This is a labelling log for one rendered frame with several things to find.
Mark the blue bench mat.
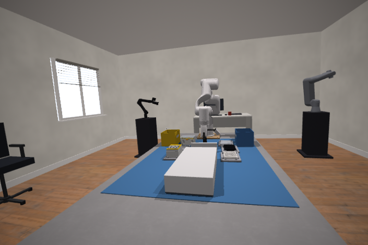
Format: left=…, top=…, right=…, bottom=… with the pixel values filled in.
left=101, top=139, right=300, bottom=208

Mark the dark blue open-top bin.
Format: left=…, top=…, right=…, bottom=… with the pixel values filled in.
left=235, top=128, right=254, bottom=147

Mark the yellow open-top bin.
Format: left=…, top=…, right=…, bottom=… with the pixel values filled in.
left=161, top=129, right=180, bottom=146

